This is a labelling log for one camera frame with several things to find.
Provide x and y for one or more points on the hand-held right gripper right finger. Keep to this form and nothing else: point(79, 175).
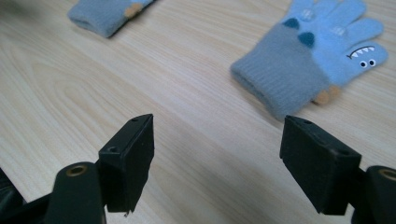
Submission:
point(317, 165)

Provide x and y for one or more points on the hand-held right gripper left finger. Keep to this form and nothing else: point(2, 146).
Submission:
point(127, 161)

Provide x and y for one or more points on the blue block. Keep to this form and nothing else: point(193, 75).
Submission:
point(280, 68)

